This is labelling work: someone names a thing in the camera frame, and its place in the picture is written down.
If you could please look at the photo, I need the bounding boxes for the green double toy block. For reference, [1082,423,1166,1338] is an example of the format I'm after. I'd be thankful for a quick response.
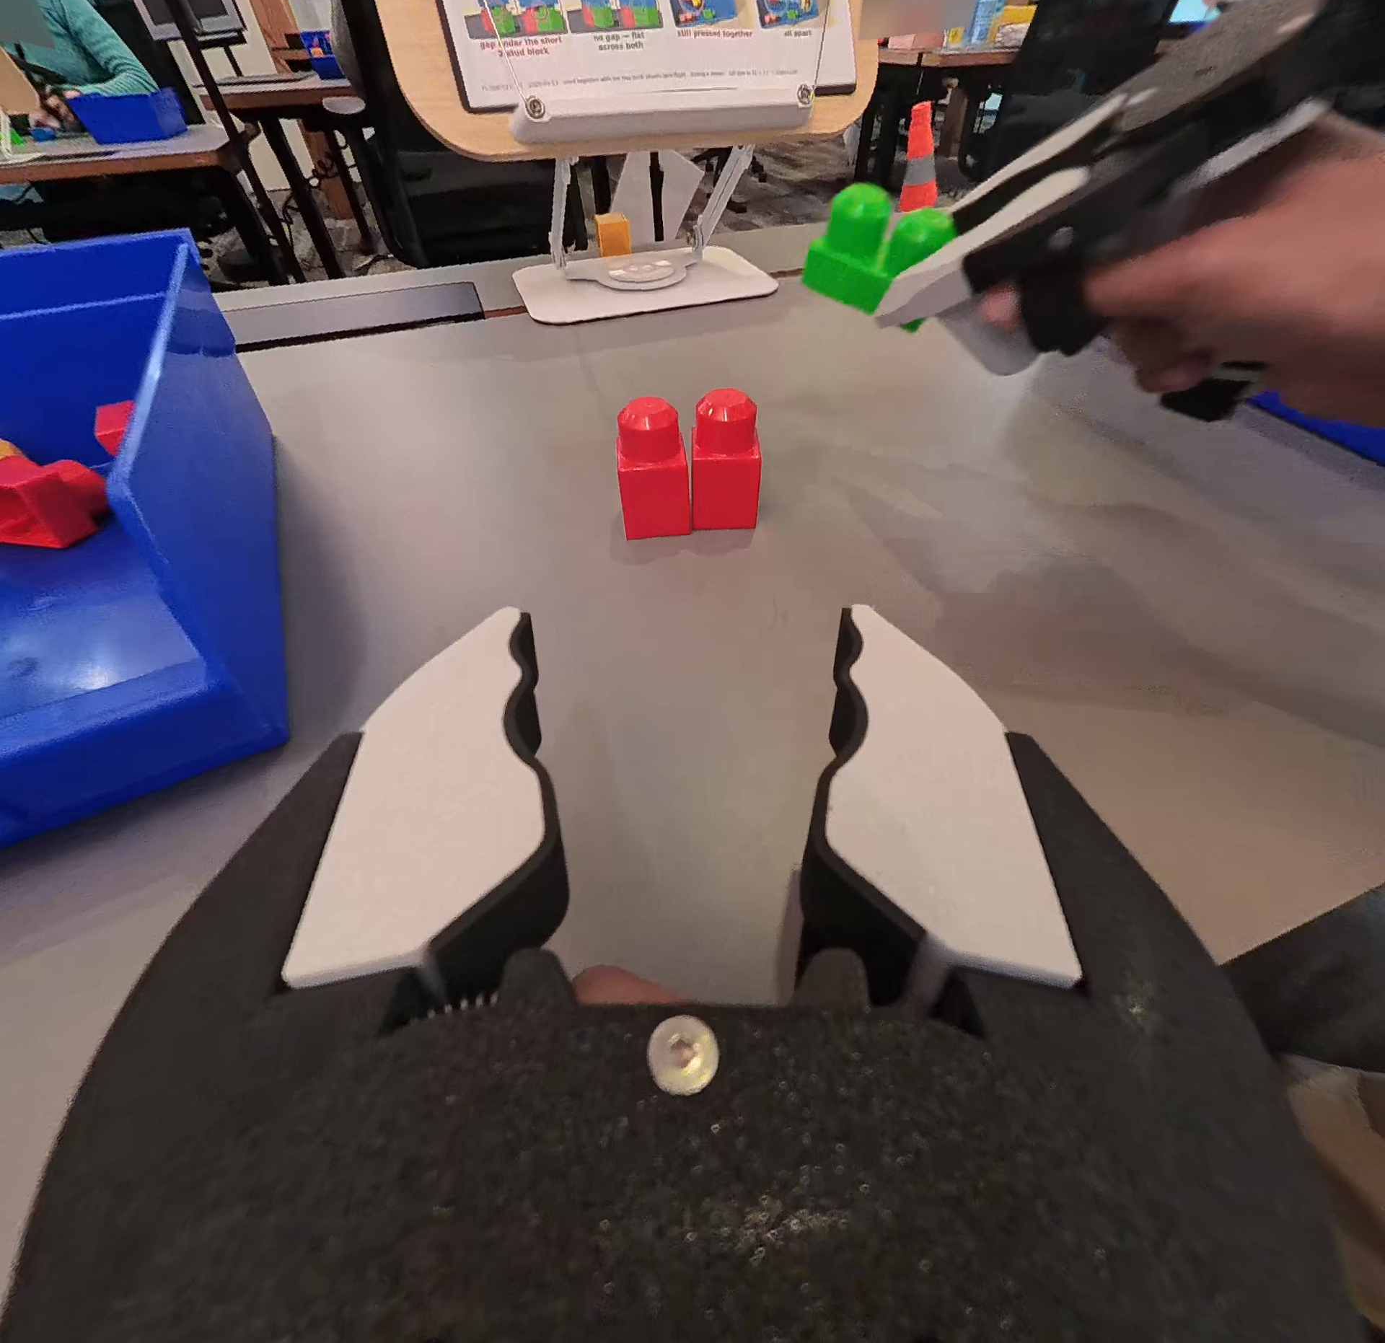
[804,183,957,324]

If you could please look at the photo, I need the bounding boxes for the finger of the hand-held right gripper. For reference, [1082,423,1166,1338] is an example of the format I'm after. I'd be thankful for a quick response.
[877,193,1109,375]
[952,93,1181,241]

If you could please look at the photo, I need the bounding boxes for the blue plastic bin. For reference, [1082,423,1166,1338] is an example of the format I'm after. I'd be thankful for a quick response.
[1251,388,1385,467]
[0,230,292,847]

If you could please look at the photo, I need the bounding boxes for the small blue tray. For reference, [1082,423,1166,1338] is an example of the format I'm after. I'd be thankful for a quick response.
[70,89,190,144]

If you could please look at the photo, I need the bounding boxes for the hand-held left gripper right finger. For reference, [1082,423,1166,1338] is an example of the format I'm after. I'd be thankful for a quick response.
[806,603,1083,994]

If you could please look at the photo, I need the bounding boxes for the person's beige trousers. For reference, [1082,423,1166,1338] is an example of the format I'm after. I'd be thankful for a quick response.
[1230,890,1385,1258]

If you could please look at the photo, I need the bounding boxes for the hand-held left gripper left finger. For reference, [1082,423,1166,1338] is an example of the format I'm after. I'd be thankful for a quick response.
[282,608,568,994]

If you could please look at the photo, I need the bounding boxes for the printed instruction sheet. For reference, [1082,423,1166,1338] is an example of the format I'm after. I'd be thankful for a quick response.
[427,0,857,107]

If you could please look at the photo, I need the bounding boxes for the orange traffic cone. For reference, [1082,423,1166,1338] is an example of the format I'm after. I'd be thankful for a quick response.
[898,99,943,212]

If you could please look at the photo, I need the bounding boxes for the wooden clipboard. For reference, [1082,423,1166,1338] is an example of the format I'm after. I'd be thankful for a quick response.
[364,0,877,166]

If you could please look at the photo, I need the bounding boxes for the black office chair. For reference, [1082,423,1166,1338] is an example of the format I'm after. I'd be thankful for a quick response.
[1018,0,1203,175]

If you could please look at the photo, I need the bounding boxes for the red toy block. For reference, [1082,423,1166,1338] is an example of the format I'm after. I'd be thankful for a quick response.
[617,399,694,542]
[691,388,763,533]

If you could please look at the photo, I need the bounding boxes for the person's right hand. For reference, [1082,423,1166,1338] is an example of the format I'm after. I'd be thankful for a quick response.
[975,144,1385,424]

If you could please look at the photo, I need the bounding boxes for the pile of colourful toy blocks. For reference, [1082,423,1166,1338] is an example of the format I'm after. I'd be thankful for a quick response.
[0,402,135,550]

